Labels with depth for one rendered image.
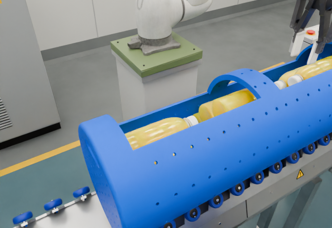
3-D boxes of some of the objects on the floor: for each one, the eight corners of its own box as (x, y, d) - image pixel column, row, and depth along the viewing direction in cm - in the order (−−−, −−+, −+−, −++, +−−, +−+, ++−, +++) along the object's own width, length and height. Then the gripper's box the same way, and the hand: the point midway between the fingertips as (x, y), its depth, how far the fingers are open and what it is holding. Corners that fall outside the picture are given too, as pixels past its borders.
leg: (271, 248, 162) (304, 176, 124) (279, 243, 164) (312, 170, 126) (279, 257, 158) (315, 185, 120) (287, 251, 160) (324, 180, 122)
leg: (254, 227, 172) (278, 155, 134) (261, 223, 174) (287, 150, 136) (261, 235, 168) (289, 163, 130) (268, 231, 170) (297, 158, 132)
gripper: (289, -37, 72) (269, 50, 86) (359, -21, 59) (321, 77, 73) (309, -40, 75) (286, 44, 89) (380, -25, 62) (340, 69, 76)
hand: (306, 49), depth 79 cm, fingers open, 5 cm apart
